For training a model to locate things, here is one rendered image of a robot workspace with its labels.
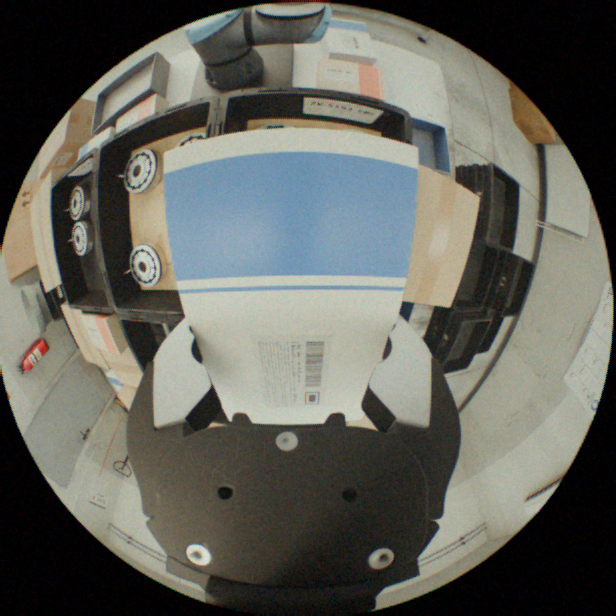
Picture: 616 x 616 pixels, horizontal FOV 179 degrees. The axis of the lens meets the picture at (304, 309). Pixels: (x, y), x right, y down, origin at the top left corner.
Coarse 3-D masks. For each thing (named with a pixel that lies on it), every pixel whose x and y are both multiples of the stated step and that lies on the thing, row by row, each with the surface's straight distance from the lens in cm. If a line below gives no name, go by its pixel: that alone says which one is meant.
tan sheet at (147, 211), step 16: (160, 144) 53; (176, 144) 50; (160, 192) 50; (144, 208) 53; (160, 208) 49; (144, 224) 53; (160, 224) 50; (144, 240) 53; (160, 240) 50; (144, 288) 58; (160, 288) 54; (176, 288) 51
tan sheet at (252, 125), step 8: (248, 120) 45; (256, 120) 44; (264, 120) 44; (272, 120) 44; (280, 120) 44; (288, 120) 44; (296, 120) 43; (304, 120) 44; (312, 120) 44; (248, 128) 44; (256, 128) 44; (320, 128) 43; (328, 128) 43; (336, 128) 44; (344, 128) 44; (352, 128) 44; (360, 128) 45
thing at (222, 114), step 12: (228, 96) 37; (240, 96) 36; (252, 96) 36; (324, 96) 35; (336, 96) 35; (348, 96) 36; (360, 96) 37; (384, 108) 37; (396, 108) 38; (408, 120) 38; (216, 132) 34; (408, 132) 37; (408, 144) 36
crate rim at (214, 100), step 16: (208, 96) 39; (160, 112) 43; (176, 112) 41; (128, 128) 48; (208, 128) 35; (96, 160) 54; (96, 176) 53; (96, 192) 52; (96, 208) 51; (96, 224) 52; (112, 288) 53; (112, 304) 54
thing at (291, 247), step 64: (192, 192) 10; (256, 192) 9; (320, 192) 9; (384, 192) 10; (192, 256) 10; (256, 256) 9; (320, 256) 9; (384, 256) 10; (192, 320) 12; (256, 320) 10; (320, 320) 10; (384, 320) 11; (256, 384) 14; (320, 384) 14
